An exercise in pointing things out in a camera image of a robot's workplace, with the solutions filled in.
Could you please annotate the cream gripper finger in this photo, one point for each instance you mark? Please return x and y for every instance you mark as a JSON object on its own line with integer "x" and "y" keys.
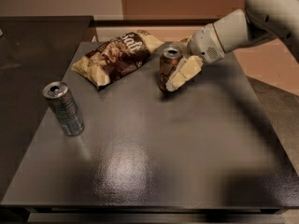
{"x": 186, "y": 69}
{"x": 184, "y": 41}

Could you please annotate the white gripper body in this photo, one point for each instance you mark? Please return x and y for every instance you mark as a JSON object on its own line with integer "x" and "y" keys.
{"x": 204, "y": 43}

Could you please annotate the orange soda can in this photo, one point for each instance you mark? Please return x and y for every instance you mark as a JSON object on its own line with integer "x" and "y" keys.
{"x": 169, "y": 60}

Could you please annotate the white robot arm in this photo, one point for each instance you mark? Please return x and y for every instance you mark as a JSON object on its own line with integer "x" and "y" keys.
{"x": 260, "y": 21}

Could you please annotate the silver blue energy drink can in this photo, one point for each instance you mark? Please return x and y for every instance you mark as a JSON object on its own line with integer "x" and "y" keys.
{"x": 62, "y": 103}

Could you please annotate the brown cream chip bag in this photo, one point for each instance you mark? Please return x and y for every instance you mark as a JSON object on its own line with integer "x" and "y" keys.
{"x": 117, "y": 57}

